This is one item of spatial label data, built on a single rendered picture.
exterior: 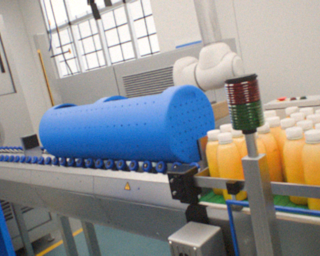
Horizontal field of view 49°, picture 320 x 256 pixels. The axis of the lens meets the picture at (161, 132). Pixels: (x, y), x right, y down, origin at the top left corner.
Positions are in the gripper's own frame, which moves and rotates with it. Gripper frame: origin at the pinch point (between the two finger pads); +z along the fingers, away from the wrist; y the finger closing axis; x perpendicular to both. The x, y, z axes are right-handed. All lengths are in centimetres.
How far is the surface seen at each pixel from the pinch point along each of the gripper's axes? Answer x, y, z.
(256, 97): 16, -84, 50
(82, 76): -66, 233, -17
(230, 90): 19, -82, 48
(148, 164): 8, -14, 64
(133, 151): 11, -12, 58
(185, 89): -6, -31, 42
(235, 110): 19, -81, 52
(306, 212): 7, -80, 77
